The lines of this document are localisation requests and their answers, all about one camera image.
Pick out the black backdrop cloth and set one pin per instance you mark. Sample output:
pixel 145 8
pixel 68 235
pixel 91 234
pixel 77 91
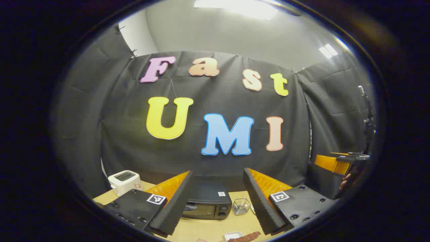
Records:
pixel 134 134

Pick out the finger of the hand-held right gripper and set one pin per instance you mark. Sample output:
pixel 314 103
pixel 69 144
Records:
pixel 331 164

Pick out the black tripod stand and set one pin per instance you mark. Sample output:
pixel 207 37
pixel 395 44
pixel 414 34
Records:
pixel 369 124

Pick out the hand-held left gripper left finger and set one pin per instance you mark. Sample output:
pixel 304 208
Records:
pixel 176 208

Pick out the reddish brown meat strip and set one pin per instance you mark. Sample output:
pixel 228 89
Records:
pixel 247 236

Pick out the white toaster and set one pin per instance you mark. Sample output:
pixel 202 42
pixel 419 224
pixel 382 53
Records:
pixel 124 183

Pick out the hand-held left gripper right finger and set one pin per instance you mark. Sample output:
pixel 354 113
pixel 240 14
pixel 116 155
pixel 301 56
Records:
pixel 260 205

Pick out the black electric oven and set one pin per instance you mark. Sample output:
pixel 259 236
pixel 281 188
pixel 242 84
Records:
pixel 208 198

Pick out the small ceiling light panel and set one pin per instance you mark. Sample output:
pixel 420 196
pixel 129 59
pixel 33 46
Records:
pixel 328 50

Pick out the clear glass container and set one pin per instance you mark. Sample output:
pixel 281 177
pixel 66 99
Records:
pixel 241 206

